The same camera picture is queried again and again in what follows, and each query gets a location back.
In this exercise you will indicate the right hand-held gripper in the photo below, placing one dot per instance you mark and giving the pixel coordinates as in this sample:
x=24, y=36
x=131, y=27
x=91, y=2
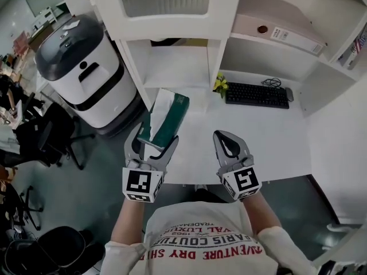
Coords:
x=243, y=182

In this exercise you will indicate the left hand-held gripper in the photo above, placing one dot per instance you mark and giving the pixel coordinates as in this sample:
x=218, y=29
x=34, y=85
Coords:
x=139, y=182

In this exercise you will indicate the green pack of tissues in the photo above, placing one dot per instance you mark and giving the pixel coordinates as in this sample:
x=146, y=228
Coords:
x=172, y=119

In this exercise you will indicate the white shelf unit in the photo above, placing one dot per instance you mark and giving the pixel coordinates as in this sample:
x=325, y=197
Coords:
x=223, y=24

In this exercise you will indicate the person's left forearm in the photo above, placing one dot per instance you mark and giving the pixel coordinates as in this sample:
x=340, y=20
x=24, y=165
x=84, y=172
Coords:
x=127, y=222

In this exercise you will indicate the person's right forearm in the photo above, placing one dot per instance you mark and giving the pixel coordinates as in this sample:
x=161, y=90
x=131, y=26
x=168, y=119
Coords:
x=262, y=216

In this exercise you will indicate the black keyboard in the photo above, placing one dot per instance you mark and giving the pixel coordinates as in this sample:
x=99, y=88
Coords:
x=256, y=94

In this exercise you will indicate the yellow flower plant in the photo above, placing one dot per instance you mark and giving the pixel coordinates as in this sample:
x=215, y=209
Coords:
x=220, y=84

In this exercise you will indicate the grey computer mouse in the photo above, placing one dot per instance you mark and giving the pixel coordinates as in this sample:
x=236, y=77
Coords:
x=289, y=94

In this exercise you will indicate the white robot with black lid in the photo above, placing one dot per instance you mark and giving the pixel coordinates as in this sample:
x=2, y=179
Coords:
x=94, y=76

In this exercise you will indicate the person's white printed shirt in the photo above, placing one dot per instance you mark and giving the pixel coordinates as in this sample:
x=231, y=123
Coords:
x=200, y=239

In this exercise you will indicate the black office chair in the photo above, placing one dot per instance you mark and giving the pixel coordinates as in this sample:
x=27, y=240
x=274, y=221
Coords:
x=46, y=139
x=57, y=248

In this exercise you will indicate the black chair base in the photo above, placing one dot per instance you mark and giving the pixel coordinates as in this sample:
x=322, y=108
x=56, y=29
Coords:
x=30, y=208

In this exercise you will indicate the pink file box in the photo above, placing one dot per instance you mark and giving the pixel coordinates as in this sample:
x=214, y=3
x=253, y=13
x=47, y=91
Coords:
x=258, y=13

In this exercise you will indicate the white paper sheet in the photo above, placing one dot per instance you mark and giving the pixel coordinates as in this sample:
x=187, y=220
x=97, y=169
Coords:
x=70, y=25

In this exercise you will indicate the flag print box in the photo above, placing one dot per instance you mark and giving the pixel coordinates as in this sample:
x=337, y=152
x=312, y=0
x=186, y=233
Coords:
x=357, y=49

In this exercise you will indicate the small white cabinet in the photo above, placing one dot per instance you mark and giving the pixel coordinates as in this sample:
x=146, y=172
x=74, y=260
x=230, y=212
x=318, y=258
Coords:
x=46, y=15

